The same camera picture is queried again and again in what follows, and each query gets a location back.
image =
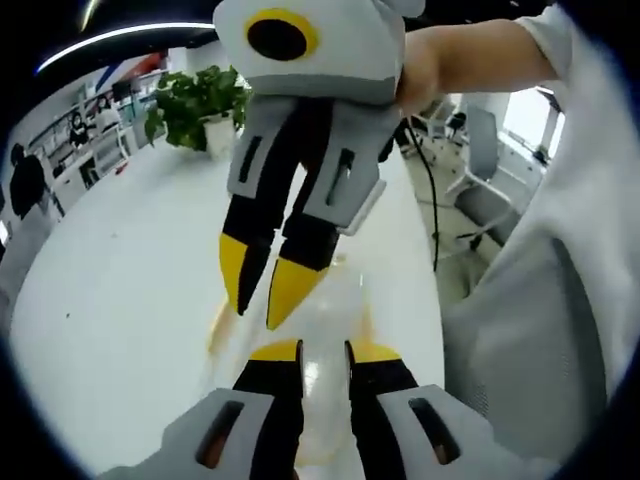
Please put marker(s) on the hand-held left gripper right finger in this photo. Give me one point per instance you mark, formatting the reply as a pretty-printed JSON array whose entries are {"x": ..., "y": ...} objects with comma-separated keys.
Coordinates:
[{"x": 385, "y": 415}]

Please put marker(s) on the white storage shelf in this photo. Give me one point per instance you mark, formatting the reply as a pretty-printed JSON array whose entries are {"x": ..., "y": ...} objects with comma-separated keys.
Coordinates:
[{"x": 60, "y": 130}]

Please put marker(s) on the person's white shirt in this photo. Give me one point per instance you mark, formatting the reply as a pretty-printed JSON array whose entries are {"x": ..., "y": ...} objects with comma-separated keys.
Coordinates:
[{"x": 565, "y": 225}]

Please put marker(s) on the grey office chair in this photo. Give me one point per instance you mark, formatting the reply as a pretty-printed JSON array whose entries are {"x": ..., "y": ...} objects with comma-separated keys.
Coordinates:
[{"x": 482, "y": 150}]

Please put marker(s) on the potted green plant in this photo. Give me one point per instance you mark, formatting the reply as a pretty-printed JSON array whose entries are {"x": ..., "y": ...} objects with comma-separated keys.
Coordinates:
[{"x": 195, "y": 110}]

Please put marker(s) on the ceiling light strip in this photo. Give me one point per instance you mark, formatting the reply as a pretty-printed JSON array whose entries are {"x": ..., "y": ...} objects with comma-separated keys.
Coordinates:
[{"x": 115, "y": 37}]

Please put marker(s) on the person's right hand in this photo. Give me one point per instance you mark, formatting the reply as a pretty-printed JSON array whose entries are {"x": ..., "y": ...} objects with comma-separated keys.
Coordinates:
[{"x": 422, "y": 65}]

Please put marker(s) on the clear box with yellow buckles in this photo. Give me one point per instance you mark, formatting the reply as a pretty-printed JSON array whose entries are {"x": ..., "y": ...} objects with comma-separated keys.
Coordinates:
[{"x": 325, "y": 325}]

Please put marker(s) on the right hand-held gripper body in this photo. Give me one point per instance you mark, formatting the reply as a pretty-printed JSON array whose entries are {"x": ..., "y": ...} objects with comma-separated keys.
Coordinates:
[{"x": 340, "y": 55}]

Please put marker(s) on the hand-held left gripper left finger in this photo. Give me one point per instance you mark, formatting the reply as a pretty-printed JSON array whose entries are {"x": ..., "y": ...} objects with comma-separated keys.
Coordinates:
[{"x": 260, "y": 415}]

